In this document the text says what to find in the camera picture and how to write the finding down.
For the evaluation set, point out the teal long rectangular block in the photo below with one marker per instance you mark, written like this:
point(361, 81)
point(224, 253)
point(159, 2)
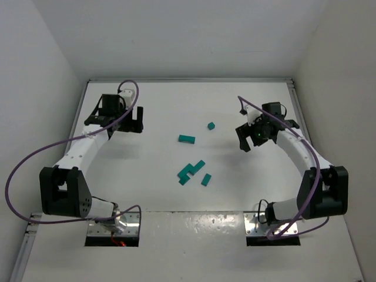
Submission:
point(193, 169)

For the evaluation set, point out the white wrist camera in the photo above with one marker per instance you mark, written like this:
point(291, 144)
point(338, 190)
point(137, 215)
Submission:
point(251, 113)
point(129, 96)

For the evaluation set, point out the aluminium frame rail left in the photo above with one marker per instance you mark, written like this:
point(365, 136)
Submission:
point(32, 228)

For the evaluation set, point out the teal pentagon roof block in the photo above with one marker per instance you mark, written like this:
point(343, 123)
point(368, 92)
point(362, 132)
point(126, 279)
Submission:
point(183, 180)

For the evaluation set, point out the aluminium frame rail right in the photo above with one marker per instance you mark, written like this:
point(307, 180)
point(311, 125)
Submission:
point(297, 109)

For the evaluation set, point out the small teal cube block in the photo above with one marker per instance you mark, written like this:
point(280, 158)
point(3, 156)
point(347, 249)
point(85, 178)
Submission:
point(211, 126)

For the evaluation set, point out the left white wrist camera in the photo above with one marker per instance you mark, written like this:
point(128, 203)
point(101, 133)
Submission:
point(129, 96)

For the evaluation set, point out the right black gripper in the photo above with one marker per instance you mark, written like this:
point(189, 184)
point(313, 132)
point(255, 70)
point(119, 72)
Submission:
point(247, 132)

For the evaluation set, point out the teal arch block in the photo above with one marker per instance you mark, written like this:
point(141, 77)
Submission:
point(186, 139)

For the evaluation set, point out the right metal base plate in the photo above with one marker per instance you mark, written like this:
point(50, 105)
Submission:
point(253, 228)

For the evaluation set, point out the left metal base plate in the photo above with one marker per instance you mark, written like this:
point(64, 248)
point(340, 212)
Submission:
point(127, 225)

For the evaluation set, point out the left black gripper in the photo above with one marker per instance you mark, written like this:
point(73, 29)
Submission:
point(129, 124)

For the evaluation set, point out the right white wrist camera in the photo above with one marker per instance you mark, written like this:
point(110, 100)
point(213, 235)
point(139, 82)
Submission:
point(251, 113)

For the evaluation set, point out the teal small rectangular block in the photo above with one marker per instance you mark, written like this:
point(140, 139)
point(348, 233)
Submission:
point(206, 179)

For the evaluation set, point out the aluminium frame rail back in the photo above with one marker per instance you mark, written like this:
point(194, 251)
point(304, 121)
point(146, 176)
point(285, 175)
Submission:
point(266, 80)

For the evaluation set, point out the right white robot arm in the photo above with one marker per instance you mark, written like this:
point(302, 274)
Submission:
point(323, 190)

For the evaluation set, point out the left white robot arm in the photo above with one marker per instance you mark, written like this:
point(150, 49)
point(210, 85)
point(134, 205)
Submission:
point(64, 190)

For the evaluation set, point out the metal base plate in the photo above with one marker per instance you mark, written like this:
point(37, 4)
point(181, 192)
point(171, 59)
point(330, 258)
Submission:
point(127, 225)
point(253, 228)

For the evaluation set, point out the aluminium frame rail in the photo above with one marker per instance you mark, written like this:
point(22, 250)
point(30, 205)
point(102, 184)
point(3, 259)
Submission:
point(266, 80)
point(32, 228)
point(297, 109)

